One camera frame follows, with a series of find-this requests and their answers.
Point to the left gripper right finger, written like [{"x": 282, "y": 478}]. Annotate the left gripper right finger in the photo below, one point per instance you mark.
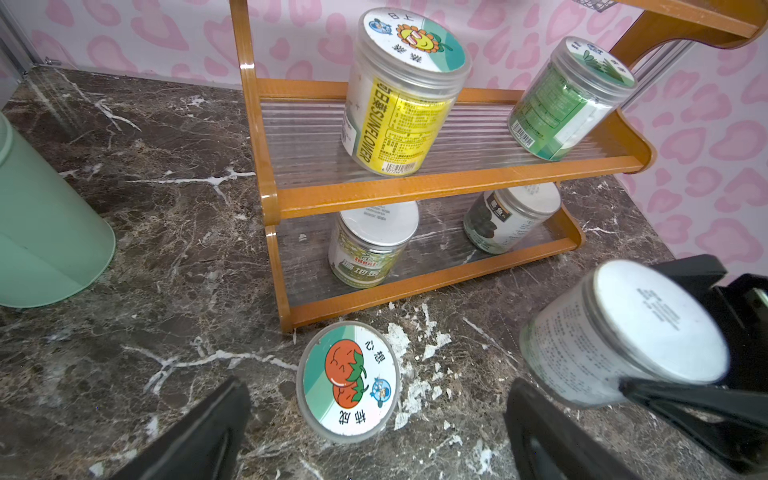
[{"x": 546, "y": 444}]

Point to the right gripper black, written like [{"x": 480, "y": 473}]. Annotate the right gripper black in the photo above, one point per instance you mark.
[{"x": 728, "y": 420}]

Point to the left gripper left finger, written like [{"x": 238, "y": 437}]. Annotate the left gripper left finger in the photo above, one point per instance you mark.
[{"x": 204, "y": 444}]

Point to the white lid grey jar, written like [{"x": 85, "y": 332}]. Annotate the white lid grey jar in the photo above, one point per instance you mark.
[{"x": 622, "y": 321}]

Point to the tomato lid seed jar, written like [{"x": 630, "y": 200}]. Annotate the tomato lid seed jar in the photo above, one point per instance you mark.
[{"x": 348, "y": 382}]

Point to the green label seed jar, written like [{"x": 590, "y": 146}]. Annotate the green label seed jar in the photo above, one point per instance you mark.
[{"x": 579, "y": 86}]

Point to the sunflower lid yellow jar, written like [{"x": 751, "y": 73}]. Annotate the sunflower lid yellow jar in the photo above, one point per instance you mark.
[{"x": 407, "y": 74}]

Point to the bottom left seed jar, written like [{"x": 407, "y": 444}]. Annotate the bottom left seed jar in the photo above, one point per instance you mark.
[{"x": 366, "y": 242}]

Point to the wooden three-tier shelf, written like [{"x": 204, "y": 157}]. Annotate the wooden three-tier shelf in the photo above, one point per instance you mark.
[{"x": 302, "y": 171}]

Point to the mint green pencil cup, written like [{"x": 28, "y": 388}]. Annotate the mint green pencil cup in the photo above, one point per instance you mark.
[{"x": 53, "y": 244}]

